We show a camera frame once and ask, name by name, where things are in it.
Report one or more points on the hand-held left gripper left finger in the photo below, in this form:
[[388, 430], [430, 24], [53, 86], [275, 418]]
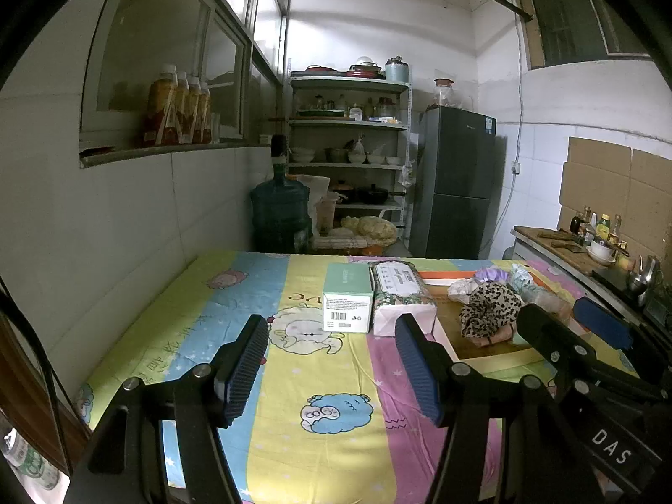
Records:
[[244, 373]]

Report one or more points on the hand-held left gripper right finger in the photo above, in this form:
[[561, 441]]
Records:
[[417, 373]]

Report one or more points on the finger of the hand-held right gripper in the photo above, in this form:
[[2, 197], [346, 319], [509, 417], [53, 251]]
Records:
[[546, 331], [604, 323]]

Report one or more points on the orange rimmed cardboard box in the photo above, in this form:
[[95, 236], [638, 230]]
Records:
[[449, 336]]

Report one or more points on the leopard print cloth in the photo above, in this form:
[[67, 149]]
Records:
[[488, 310]]

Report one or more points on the black induction cooker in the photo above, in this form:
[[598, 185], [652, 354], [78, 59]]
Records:
[[611, 275]]

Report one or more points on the black gas stove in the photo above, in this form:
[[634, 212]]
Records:
[[659, 307]]

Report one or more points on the steel kettle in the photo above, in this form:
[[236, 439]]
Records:
[[643, 278]]

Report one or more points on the white bowl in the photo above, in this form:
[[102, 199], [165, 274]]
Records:
[[601, 254]]

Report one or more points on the purple cloth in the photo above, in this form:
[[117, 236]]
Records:
[[491, 274]]

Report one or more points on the white kitchen counter cabinet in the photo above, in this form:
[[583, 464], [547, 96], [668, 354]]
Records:
[[525, 254]]

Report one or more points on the kitchen cleaver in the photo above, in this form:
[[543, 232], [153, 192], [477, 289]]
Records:
[[567, 245]]

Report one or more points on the floral tissue pack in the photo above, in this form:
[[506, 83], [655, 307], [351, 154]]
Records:
[[399, 283]]

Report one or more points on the wooden cutting board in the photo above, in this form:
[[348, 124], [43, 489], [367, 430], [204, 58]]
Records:
[[530, 236]]

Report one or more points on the cluster of condiment bottles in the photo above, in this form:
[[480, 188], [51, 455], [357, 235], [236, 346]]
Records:
[[604, 226]]

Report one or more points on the wooden rolling pin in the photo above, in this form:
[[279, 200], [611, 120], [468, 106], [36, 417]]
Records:
[[550, 232]]

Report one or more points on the pale green carton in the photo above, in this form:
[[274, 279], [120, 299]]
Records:
[[346, 289]]

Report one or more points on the orange basin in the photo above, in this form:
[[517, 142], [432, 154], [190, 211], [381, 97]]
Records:
[[378, 250]]

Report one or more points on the bamboo steamer tray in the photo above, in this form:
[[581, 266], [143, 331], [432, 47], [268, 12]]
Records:
[[341, 242]]

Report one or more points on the pale yellow cabbage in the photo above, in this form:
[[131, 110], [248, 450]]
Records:
[[373, 228]]

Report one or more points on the blue water jug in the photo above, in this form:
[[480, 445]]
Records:
[[281, 210]]

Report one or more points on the pink plastic bag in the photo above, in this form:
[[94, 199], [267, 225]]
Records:
[[329, 215]]

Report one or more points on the black pans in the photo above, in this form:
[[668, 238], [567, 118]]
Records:
[[375, 194]]

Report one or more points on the dark grey refrigerator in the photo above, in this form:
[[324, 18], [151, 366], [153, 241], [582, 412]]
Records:
[[451, 168]]

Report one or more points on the white sack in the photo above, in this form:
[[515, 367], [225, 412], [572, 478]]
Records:
[[317, 189]]

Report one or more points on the row of white bowls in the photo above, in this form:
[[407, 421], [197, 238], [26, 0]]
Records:
[[303, 155]]

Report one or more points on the green label plastic bottle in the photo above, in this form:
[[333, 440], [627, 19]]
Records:
[[26, 462]]

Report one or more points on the glass jar with lid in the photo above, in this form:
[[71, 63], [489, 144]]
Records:
[[444, 93]]

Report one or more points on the orange juice bottle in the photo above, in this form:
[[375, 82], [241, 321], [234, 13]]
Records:
[[195, 115], [160, 110], [182, 113]]

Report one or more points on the row of jars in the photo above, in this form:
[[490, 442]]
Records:
[[357, 110]]

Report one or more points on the white metal shelf rack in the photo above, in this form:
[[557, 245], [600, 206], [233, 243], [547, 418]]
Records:
[[349, 83]]

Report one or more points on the pale blue enamel pot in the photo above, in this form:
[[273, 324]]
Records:
[[397, 71]]

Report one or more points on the red dish stack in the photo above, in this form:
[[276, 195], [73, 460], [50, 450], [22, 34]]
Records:
[[365, 69]]

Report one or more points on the flat plate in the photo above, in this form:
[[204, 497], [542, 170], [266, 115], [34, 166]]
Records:
[[321, 69]]

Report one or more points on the interior glass window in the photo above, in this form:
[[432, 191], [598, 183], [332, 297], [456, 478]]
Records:
[[152, 37]]

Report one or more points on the cardboard wall sheets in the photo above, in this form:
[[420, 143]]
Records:
[[593, 178]]

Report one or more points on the outer wall window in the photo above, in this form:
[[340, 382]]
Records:
[[572, 21]]

